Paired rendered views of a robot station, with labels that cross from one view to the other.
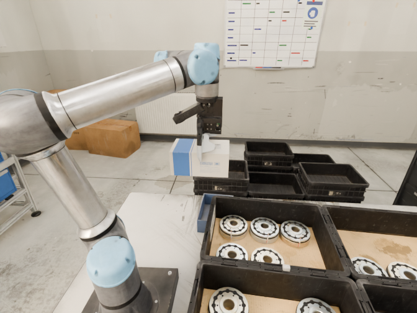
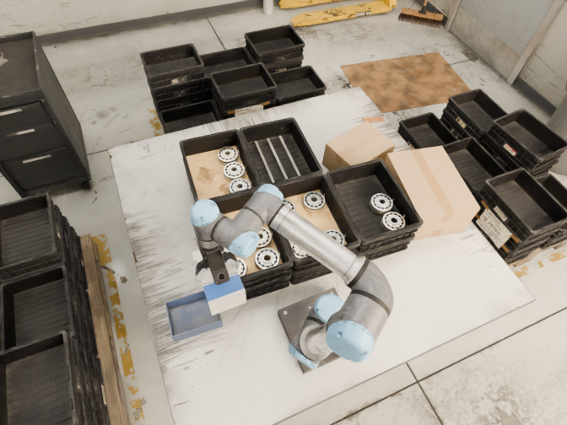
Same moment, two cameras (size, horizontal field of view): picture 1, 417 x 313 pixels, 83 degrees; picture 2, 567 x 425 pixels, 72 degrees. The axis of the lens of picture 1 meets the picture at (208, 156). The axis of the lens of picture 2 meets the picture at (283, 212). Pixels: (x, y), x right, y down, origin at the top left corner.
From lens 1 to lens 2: 1.36 m
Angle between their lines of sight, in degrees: 84
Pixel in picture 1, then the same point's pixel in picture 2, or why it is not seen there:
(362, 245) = (210, 190)
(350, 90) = not seen: outside the picture
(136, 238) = (258, 381)
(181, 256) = (257, 324)
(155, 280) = (295, 320)
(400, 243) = (197, 170)
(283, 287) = not seen: hidden behind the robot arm
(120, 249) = (325, 302)
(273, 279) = not seen: hidden behind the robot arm
